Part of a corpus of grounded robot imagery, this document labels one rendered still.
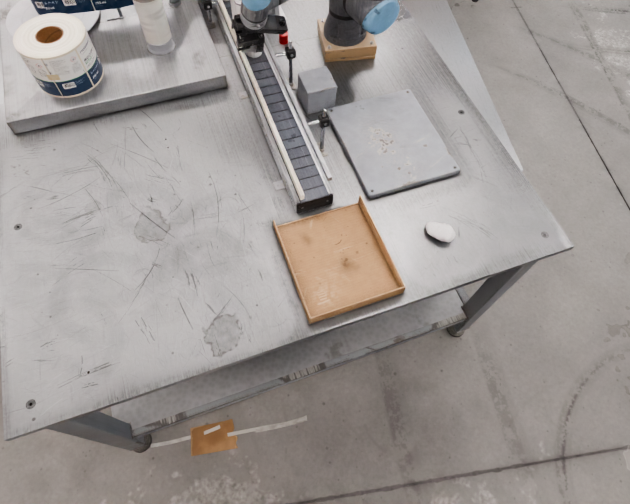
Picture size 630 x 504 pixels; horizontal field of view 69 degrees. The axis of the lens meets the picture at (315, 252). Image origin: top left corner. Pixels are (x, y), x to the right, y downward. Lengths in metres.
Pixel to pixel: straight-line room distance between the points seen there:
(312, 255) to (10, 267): 0.79
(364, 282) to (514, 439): 1.13
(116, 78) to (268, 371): 1.12
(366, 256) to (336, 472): 0.97
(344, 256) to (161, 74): 0.85
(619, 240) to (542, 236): 1.32
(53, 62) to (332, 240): 0.94
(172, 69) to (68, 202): 0.55
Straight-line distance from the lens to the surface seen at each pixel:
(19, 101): 1.72
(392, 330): 1.83
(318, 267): 1.21
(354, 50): 1.72
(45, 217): 1.47
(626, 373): 2.43
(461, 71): 1.79
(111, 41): 1.82
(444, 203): 1.39
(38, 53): 1.61
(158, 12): 1.65
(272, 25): 1.48
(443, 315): 1.90
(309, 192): 1.28
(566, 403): 2.25
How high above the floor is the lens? 1.92
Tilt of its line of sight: 62 degrees down
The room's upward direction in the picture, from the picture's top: 4 degrees clockwise
